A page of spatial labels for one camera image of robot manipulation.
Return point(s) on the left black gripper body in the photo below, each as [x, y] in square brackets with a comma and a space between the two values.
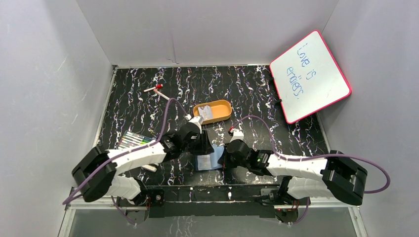
[205, 145]

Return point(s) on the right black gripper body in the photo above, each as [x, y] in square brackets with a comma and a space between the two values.
[233, 163]

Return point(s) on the navy blue card holder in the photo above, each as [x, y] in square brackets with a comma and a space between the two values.
[210, 161]

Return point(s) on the orange oval tray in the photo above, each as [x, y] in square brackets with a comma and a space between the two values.
[221, 110]

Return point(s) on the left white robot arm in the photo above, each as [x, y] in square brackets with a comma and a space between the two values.
[99, 173]

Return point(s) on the grey credit card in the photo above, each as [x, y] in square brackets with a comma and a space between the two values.
[205, 112]

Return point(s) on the white whiteboard eraser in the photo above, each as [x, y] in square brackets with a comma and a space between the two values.
[149, 168]

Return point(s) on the white marker pen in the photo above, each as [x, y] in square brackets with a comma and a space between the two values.
[156, 91]

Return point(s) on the colourful marker pen set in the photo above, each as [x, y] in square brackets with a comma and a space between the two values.
[130, 139]

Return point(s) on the red capped marker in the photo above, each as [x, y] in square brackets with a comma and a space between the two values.
[152, 88]

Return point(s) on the pink framed whiteboard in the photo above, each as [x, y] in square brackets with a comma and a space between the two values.
[308, 78]

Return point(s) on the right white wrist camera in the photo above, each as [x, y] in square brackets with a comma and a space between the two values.
[236, 134]

